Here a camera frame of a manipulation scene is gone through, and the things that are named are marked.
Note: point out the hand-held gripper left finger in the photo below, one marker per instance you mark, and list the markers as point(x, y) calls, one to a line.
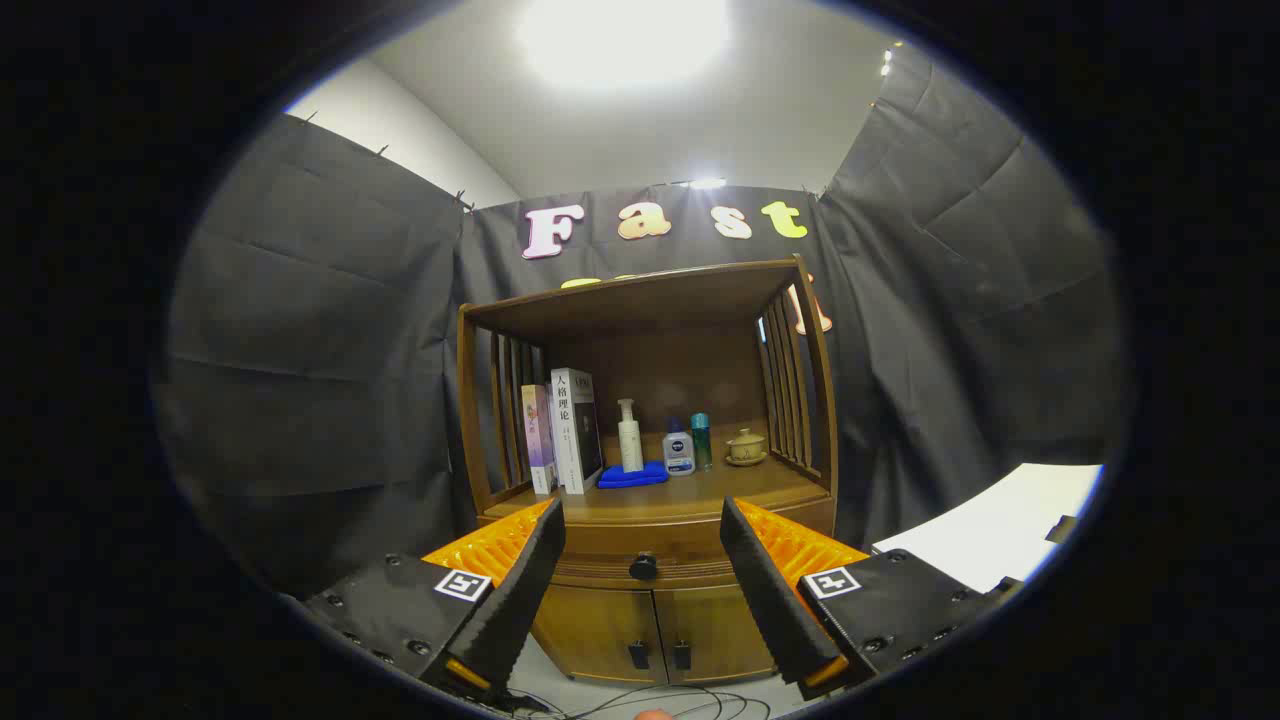
point(520, 580)

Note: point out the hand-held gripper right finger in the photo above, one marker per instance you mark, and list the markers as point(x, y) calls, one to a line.
point(770, 590)

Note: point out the wooden drawer with black knob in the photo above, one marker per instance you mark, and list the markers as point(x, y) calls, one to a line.
point(600, 555)

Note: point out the wooden countertop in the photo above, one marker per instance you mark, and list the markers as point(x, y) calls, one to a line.
point(700, 490)

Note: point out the brown wooden cabinet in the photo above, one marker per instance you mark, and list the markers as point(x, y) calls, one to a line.
point(650, 300)

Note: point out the yellow ceramic saucer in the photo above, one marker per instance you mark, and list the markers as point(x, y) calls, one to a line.
point(746, 461)

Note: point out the thin purple book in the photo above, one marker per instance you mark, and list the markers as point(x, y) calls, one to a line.
point(537, 440)

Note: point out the yellow lidded teacup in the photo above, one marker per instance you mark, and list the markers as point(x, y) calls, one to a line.
point(746, 445)

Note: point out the blue folded cloth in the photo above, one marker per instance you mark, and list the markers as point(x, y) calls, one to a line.
point(632, 477)

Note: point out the thick white book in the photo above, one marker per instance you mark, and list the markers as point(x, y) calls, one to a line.
point(575, 430)

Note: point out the white bottle with blue pump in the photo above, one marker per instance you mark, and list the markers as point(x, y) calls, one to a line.
point(678, 455)

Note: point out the teal clear bottle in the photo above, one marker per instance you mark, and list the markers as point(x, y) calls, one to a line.
point(701, 440)

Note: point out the tall white pump bottle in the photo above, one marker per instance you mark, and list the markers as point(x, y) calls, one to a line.
point(630, 440)

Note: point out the white table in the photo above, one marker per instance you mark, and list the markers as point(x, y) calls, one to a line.
point(980, 530)

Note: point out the ceiling light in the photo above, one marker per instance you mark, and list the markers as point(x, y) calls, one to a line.
point(625, 40)

